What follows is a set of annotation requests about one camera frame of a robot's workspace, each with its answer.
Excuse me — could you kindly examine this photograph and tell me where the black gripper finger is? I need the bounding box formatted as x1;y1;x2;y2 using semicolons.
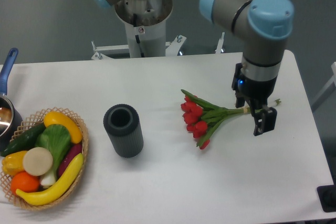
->
235;90;245;108
253;107;277;136

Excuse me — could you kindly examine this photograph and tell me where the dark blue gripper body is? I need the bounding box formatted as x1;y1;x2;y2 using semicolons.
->
232;63;277;116

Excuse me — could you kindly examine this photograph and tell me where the red tulip bouquet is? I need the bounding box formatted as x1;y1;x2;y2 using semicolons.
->
181;89;281;150

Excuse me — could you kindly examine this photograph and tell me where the dark grey ribbed vase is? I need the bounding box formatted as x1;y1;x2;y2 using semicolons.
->
103;104;144;158

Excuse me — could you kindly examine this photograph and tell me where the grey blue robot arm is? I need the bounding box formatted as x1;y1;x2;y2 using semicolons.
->
95;0;295;135

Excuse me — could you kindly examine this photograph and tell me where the black device at edge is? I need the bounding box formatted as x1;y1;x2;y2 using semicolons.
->
317;185;336;212

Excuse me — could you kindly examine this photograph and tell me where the purple sweet potato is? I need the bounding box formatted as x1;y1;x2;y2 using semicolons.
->
57;143;82;177

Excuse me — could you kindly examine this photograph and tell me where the green bok choy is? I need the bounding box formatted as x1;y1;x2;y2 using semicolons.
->
35;124;71;188

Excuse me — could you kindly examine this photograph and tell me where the woven wicker basket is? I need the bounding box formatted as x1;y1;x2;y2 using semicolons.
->
1;107;89;211

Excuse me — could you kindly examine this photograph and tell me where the beige round radish slice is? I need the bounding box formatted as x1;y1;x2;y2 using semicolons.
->
23;147;53;176

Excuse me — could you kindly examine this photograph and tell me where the green cucumber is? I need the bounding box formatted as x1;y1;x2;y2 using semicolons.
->
1;123;46;157

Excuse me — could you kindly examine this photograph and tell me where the yellow banana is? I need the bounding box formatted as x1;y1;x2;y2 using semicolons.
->
16;153;84;206

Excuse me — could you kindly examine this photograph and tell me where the orange fruit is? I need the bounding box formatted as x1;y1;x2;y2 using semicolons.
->
10;172;40;195

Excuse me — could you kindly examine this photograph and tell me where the yellow bell pepper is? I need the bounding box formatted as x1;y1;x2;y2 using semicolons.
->
2;151;28;176

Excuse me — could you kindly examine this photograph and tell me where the white frame at right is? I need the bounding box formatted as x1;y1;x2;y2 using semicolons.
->
310;62;335;113

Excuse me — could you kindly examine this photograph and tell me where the white metal base frame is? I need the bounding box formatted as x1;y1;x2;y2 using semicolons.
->
91;32;226;60

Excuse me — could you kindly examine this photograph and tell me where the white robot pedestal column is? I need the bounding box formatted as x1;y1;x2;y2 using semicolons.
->
114;0;173;58

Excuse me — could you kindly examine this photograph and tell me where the blue handled saucepan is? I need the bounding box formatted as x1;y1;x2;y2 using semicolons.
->
1;48;22;151

